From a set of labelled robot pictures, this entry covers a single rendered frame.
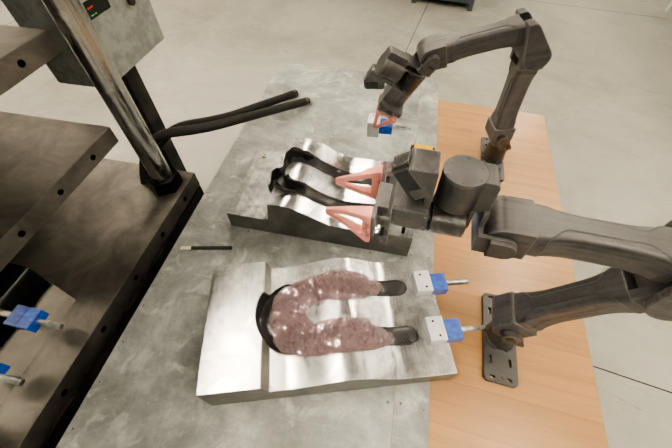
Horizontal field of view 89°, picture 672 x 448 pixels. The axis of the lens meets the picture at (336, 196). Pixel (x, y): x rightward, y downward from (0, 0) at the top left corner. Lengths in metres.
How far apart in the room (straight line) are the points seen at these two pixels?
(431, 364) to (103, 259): 0.87
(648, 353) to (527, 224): 1.67
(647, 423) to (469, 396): 1.24
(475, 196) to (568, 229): 0.14
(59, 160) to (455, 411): 1.04
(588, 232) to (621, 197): 2.14
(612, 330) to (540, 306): 1.38
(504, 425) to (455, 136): 0.87
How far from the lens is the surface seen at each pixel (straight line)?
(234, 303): 0.79
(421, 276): 0.84
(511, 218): 0.53
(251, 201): 0.99
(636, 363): 2.11
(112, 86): 0.98
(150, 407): 0.90
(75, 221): 1.27
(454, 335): 0.82
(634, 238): 0.59
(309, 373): 0.75
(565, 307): 0.73
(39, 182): 1.01
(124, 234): 1.16
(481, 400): 0.88
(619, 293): 0.69
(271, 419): 0.83
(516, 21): 0.99
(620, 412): 1.99
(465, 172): 0.46
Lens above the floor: 1.61
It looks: 51 degrees down
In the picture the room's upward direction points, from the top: straight up
